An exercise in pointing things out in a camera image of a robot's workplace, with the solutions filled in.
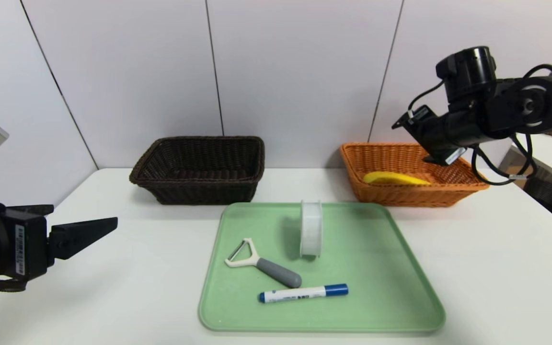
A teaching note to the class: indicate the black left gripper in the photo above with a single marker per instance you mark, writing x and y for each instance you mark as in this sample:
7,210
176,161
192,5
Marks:
26,249

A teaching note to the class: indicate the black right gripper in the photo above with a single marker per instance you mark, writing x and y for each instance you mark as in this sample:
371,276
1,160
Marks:
450,156

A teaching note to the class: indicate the yellow banana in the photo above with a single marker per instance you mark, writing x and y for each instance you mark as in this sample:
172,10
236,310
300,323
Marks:
396,178

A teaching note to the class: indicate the clear tape roll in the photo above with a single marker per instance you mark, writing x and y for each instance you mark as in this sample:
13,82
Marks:
310,230

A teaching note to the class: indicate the blue and white marker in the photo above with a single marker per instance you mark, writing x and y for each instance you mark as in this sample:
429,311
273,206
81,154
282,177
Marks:
300,293

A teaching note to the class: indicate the orange wicker basket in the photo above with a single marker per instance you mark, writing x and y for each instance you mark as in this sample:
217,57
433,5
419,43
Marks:
400,196

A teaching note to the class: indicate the dark brown wicker basket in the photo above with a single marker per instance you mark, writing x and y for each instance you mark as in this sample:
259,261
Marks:
199,191

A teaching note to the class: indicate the white background table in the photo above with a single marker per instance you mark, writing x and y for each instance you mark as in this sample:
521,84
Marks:
551,153

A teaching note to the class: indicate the green plastic tray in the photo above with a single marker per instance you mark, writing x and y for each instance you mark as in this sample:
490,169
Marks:
362,287

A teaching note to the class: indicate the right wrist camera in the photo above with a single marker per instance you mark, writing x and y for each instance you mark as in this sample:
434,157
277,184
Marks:
412,117

